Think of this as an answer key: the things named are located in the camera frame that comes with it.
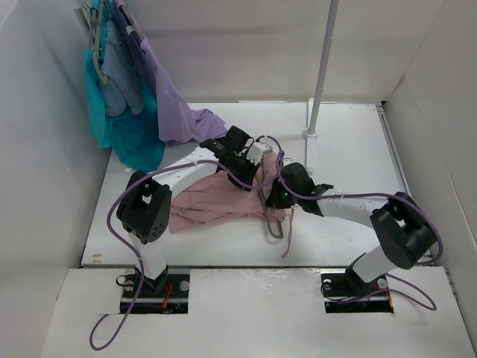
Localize pink trousers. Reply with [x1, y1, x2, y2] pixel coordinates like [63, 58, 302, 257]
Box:
[169, 153, 294, 258]

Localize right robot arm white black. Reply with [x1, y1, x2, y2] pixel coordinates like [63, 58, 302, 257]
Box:
[266, 163, 440, 298]

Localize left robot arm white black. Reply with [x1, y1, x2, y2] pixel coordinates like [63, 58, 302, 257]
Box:
[116, 126, 270, 296]

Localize grey hanger with clothes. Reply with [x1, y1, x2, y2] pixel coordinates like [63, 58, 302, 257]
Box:
[80, 0, 113, 85]

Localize white rack pole with base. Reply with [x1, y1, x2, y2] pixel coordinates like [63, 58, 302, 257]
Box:
[303, 0, 340, 174]

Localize lilac hanging garment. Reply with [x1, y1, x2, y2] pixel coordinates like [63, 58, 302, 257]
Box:
[113, 1, 227, 143]

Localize teal hanging garment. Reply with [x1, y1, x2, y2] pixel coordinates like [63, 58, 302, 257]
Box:
[83, 1, 165, 172]

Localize blue grey hanging garment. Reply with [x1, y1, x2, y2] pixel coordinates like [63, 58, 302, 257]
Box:
[100, 20, 145, 117]

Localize white left rack pole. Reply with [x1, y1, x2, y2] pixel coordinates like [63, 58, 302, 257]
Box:
[73, 0, 95, 48]

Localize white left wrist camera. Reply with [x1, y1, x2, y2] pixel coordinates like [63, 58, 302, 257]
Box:
[245, 142, 273, 166]

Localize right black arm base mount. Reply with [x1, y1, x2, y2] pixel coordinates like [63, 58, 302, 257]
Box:
[320, 271, 394, 313]

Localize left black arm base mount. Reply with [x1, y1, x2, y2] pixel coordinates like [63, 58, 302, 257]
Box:
[116, 271, 190, 315]

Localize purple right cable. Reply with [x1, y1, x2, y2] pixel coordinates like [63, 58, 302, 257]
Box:
[275, 148, 443, 311]

